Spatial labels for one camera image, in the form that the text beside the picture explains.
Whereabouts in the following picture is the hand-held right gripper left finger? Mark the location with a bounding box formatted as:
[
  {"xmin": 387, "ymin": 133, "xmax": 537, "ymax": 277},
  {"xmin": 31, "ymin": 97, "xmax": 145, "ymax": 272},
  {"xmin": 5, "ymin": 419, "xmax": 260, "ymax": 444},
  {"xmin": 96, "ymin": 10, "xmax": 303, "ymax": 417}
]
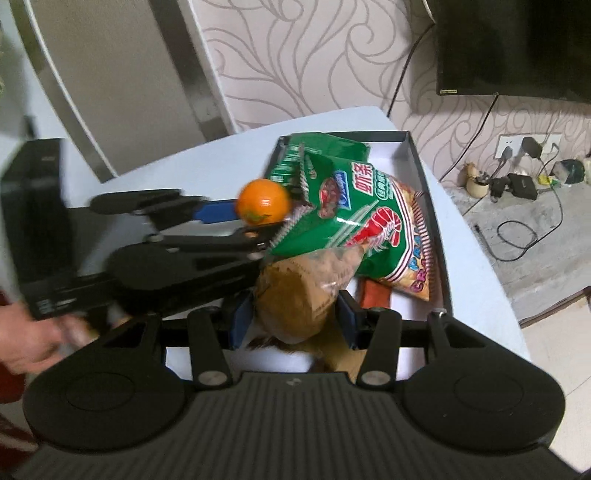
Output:
[{"xmin": 97, "ymin": 291, "xmax": 254, "ymax": 388}]

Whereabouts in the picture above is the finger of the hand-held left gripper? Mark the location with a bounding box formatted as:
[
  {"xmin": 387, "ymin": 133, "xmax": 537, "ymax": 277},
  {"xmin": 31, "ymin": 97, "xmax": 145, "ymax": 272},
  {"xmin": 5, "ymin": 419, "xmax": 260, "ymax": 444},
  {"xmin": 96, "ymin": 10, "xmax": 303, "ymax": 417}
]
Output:
[
  {"xmin": 147, "ymin": 223, "xmax": 283, "ymax": 254},
  {"xmin": 90, "ymin": 188, "xmax": 242, "ymax": 232}
]

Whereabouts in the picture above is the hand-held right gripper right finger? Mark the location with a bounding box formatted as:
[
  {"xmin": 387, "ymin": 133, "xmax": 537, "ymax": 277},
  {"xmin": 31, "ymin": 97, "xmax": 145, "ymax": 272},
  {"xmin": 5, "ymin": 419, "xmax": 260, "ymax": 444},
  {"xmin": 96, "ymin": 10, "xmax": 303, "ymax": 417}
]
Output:
[{"xmin": 336, "ymin": 291, "xmax": 492, "ymax": 387}]

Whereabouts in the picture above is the long orange snack packet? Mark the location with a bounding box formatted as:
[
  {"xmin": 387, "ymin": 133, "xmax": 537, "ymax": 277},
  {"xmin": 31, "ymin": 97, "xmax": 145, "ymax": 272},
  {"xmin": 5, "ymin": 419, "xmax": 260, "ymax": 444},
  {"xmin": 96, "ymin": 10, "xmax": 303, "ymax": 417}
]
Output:
[{"xmin": 358, "ymin": 277, "xmax": 394, "ymax": 308}]

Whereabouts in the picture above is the orange tangerine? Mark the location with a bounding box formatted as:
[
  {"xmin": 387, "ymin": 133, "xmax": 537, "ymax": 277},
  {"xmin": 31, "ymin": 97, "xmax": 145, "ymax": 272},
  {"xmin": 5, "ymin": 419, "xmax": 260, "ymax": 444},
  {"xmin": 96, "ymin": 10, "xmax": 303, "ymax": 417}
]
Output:
[{"xmin": 235, "ymin": 179, "xmax": 292, "ymax": 227}]

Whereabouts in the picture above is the clear-wrapped brown pastry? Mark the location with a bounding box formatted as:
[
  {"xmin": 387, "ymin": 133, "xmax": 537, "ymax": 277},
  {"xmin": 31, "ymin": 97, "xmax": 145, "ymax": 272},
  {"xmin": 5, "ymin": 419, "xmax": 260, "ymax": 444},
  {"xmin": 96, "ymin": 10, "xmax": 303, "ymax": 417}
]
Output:
[{"xmin": 253, "ymin": 247, "xmax": 370, "ymax": 385}]

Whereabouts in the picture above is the green prawn cracker bag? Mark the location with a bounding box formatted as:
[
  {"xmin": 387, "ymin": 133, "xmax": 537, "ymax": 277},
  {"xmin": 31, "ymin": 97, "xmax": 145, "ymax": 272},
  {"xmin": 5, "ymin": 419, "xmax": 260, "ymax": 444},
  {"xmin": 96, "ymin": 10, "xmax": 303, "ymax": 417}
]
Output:
[{"xmin": 270, "ymin": 152, "xmax": 437, "ymax": 303}]

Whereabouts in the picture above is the plain green snack bag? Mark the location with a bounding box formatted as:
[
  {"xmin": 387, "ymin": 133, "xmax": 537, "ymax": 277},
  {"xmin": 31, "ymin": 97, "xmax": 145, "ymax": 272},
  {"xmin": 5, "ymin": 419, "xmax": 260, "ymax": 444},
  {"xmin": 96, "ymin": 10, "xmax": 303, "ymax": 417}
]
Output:
[{"xmin": 268, "ymin": 131, "xmax": 372, "ymax": 190}]

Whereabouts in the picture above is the black box with white inside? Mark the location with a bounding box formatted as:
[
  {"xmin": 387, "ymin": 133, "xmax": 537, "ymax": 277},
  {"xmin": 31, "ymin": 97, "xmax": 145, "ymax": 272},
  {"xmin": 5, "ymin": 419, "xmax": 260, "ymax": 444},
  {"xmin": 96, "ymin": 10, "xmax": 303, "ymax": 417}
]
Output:
[{"xmin": 270, "ymin": 130, "xmax": 457, "ymax": 321}]

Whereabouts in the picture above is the person's left forearm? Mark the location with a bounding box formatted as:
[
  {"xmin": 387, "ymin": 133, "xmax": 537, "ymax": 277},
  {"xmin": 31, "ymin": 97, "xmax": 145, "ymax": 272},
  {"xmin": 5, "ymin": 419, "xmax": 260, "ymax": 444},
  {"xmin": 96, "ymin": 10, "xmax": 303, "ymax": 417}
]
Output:
[{"xmin": 0, "ymin": 371, "xmax": 40, "ymax": 455}]

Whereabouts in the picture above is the person's left hand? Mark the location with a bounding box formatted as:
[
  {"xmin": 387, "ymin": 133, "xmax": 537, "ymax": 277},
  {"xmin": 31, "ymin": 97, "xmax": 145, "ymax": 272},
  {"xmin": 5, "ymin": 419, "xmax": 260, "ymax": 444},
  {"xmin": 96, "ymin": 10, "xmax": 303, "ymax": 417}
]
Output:
[{"xmin": 0, "ymin": 301, "xmax": 99, "ymax": 376}]

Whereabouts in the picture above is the beige ceramic pot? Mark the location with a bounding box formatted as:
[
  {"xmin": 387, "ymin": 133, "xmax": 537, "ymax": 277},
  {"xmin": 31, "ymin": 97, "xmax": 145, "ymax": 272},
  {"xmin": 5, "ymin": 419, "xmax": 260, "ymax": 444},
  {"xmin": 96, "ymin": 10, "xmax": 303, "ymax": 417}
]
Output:
[{"xmin": 464, "ymin": 162, "xmax": 491, "ymax": 199}]

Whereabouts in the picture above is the grey stone ledge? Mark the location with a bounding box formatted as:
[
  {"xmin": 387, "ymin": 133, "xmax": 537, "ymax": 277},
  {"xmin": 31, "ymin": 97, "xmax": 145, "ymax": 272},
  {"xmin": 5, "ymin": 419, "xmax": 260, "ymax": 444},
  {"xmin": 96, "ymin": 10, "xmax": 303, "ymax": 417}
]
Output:
[{"xmin": 450, "ymin": 171, "xmax": 591, "ymax": 324}]

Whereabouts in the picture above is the black set-top box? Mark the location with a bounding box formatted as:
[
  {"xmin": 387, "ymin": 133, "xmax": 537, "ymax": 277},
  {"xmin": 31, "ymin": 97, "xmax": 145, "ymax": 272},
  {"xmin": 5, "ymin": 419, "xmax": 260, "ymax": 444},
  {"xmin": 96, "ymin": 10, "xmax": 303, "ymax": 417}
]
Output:
[{"xmin": 508, "ymin": 174, "xmax": 539, "ymax": 200}]

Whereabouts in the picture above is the dark green round device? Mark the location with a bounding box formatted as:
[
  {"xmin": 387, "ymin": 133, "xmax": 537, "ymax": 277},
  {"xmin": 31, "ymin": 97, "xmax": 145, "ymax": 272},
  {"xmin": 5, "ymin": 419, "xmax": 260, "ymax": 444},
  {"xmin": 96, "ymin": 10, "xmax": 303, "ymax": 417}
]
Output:
[{"xmin": 554, "ymin": 159, "xmax": 587, "ymax": 185}]

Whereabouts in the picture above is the grey metal frame strip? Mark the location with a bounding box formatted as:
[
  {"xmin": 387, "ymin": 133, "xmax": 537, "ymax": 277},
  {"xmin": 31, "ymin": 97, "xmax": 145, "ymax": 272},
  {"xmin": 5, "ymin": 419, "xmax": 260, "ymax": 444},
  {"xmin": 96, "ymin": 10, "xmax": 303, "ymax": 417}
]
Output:
[
  {"xmin": 150, "ymin": 0, "xmax": 238, "ymax": 139},
  {"xmin": 9, "ymin": 0, "xmax": 116, "ymax": 183}
]

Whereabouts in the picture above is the black power cable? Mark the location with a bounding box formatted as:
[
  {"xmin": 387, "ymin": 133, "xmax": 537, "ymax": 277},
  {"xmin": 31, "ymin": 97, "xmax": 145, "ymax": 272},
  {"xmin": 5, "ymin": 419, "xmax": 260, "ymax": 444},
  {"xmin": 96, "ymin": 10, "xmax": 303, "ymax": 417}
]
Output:
[{"xmin": 475, "ymin": 182, "xmax": 564, "ymax": 262}]

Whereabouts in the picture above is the black television cable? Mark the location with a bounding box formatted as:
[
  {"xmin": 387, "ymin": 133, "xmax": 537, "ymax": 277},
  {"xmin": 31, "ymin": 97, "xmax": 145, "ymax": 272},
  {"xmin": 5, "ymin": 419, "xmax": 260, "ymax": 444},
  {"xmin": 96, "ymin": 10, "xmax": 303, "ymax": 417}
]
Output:
[{"xmin": 438, "ymin": 95, "xmax": 500, "ymax": 182}]

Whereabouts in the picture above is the black hanging wall cable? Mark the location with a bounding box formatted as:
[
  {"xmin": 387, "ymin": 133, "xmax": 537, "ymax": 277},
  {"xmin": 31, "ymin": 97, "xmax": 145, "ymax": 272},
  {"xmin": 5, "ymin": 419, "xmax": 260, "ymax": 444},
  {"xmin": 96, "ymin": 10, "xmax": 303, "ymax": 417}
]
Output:
[{"xmin": 387, "ymin": 21, "xmax": 437, "ymax": 117}]

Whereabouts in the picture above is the white wall outlet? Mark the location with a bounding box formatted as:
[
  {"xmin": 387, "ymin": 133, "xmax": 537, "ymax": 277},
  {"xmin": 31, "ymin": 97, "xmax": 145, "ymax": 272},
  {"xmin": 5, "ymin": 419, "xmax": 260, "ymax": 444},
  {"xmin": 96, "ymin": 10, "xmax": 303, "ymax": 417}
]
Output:
[{"xmin": 496, "ymin": 134, "xmax": 562, "ymax": 158}]

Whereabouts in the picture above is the black wall television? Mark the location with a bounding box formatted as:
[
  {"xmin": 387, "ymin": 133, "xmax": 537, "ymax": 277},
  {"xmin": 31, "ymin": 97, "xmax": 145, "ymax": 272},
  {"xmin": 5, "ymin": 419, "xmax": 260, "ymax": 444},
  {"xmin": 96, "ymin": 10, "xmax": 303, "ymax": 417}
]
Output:
[{"xmin": 434, "ymin": 0, "xmax": 591, "ymax": 101}]

